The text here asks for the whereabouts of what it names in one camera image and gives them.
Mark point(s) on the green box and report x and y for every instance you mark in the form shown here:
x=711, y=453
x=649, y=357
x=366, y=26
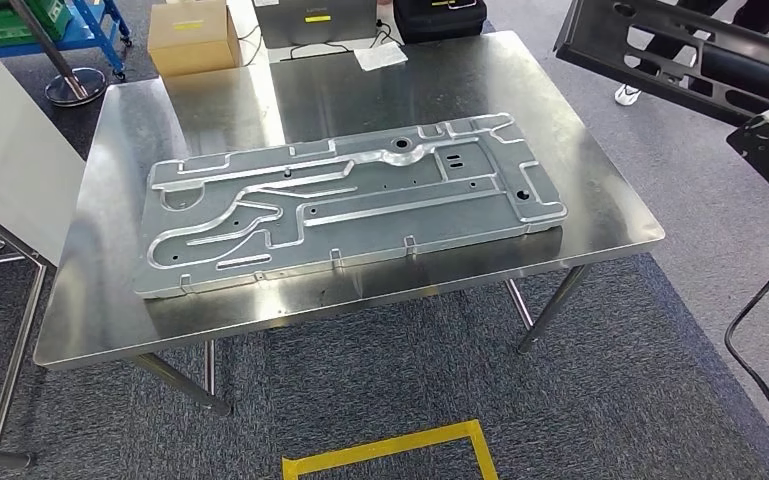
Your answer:
x=0, y=23

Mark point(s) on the cardboard box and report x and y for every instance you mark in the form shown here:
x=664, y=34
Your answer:
x=192, y=40

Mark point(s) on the person's foot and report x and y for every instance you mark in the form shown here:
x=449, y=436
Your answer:
x=626, y=95

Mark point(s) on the white board panel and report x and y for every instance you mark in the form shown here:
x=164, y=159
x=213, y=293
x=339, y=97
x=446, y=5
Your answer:
x=13, y=152

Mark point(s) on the person's leg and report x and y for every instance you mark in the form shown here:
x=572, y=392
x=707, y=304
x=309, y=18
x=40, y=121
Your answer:
x=765, y=13
x=702, y=6

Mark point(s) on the black plastic panel part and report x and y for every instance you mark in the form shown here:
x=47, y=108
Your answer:
x=586, y=50

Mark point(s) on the blue metal cart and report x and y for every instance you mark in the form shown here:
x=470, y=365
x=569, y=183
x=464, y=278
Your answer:
x=59, y=41

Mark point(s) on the black device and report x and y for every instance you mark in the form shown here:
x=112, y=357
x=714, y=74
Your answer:
x=437, y=23

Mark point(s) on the grey laptop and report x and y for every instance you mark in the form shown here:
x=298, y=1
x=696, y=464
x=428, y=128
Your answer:
x=318, y=30

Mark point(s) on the white paper sheet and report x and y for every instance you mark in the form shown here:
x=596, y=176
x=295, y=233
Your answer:
x=380, y=56

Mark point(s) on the chrome stanchion post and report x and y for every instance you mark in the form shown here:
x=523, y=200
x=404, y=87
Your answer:
x=76, y=86

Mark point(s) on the stainless steel workbench table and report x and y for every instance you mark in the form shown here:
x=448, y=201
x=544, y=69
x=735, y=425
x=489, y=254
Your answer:
x=424, y=86

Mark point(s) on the grey stamped sheet metal panel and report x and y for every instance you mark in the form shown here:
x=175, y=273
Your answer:
x=371, y=225

